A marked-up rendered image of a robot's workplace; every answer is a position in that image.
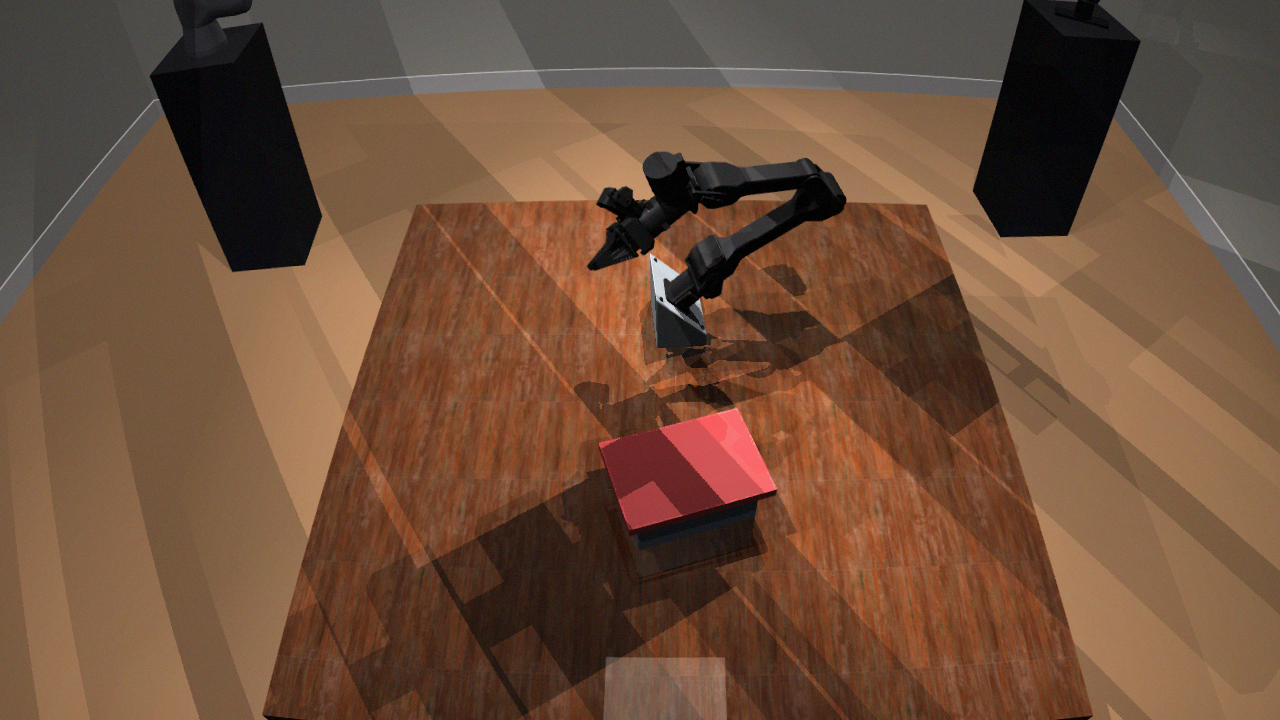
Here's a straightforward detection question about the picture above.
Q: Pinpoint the red lid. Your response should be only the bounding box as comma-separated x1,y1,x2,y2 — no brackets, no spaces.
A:
599,407,777,536

